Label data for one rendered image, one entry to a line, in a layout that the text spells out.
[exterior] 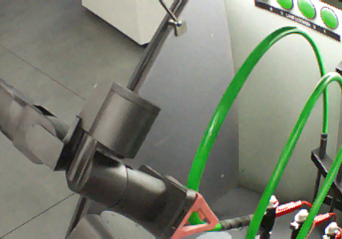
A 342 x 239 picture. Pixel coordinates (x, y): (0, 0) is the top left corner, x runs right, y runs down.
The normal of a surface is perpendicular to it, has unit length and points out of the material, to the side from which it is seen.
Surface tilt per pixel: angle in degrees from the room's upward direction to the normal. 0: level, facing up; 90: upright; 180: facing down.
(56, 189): 0
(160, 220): 44
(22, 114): 49
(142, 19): 90
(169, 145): 90
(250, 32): 90
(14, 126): 55
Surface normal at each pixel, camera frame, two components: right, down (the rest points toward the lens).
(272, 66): -0.69, 0.47
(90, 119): -0.17, -0.05
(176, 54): 0.72, 0.33
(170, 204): -0.73, -0.39
